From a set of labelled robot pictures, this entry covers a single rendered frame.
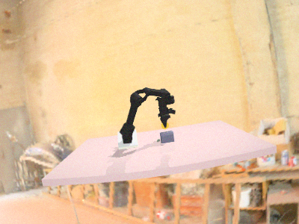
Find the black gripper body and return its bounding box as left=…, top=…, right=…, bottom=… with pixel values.
left=158, top=106, right=170, bottom=119

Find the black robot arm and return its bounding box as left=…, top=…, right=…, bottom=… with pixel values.
left=120, top=87, right=175, bottom=144

